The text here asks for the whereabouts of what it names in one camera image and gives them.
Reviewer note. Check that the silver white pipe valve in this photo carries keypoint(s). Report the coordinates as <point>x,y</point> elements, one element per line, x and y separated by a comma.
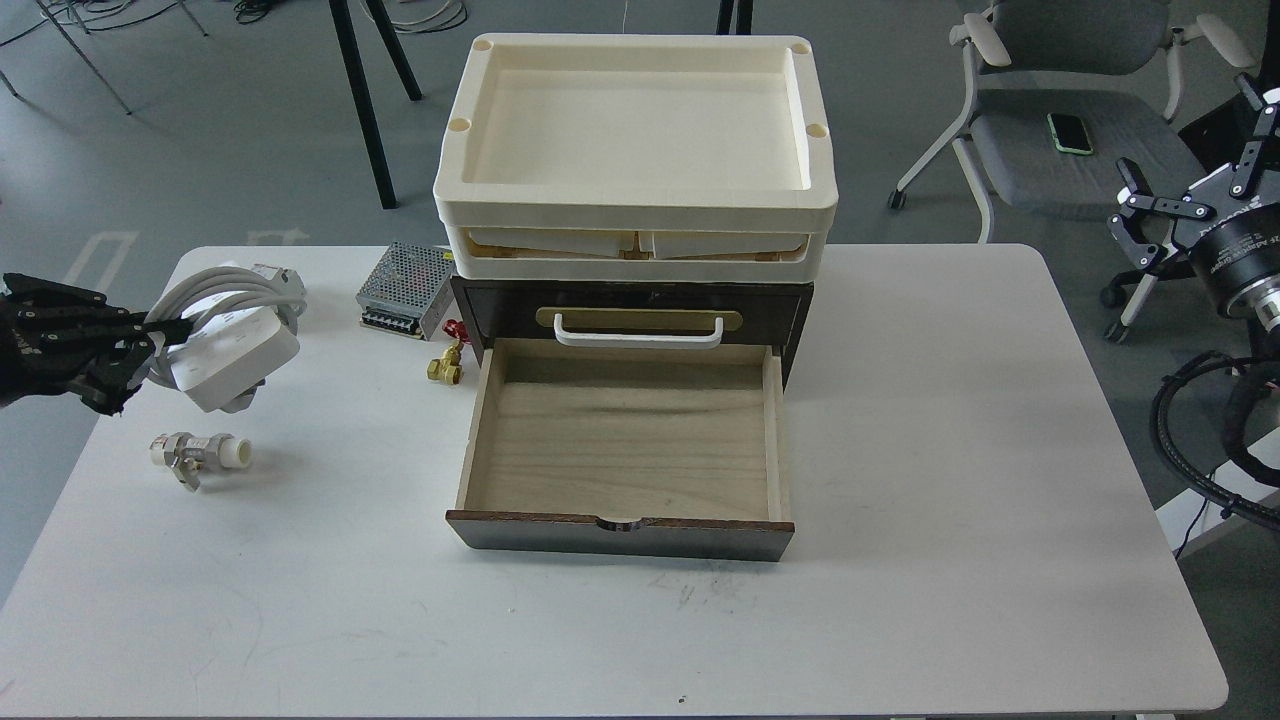
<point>186,455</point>

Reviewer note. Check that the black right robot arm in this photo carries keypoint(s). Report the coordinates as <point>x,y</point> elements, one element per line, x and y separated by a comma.
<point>1256,373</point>

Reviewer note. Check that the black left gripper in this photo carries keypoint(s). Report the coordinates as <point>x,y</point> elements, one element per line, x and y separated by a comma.
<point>37,312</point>

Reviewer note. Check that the green cased smartphone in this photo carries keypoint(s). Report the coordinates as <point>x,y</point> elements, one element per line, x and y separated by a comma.
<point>1069,135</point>

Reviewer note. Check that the white red circuit breaker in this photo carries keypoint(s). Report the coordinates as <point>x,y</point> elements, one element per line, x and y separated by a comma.
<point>278,284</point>

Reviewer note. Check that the white drawer handle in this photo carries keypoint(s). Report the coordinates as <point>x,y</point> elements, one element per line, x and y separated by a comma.
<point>642,341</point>

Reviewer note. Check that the white power strip with cable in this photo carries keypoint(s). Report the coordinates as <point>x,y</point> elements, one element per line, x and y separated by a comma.
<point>236,342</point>

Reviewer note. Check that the grey office chair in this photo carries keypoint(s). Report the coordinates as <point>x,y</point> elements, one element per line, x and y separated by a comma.
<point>1001,138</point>

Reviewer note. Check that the metal mesh power supply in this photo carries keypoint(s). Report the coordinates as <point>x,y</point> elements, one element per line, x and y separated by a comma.
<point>408,291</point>

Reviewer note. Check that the cream plastic tray top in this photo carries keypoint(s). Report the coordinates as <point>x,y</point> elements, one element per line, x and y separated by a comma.
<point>638,133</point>

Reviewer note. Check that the cream plastic tray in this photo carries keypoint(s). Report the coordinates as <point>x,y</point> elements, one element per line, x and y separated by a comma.
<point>638,133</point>
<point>529,254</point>

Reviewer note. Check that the open wooden drawer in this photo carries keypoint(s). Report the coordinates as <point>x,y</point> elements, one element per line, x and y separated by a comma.
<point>669,453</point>

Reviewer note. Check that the dark wooden cabinet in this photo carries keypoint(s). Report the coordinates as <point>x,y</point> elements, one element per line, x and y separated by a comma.
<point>513,321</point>

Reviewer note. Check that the cream plastic tray lower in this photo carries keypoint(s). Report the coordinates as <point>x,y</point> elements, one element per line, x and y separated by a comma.
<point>529,254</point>

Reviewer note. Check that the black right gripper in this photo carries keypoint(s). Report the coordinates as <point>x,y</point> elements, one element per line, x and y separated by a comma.
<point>1237,261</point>

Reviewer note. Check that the brass valve red handle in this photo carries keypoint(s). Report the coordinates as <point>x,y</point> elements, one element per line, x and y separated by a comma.
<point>447,368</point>

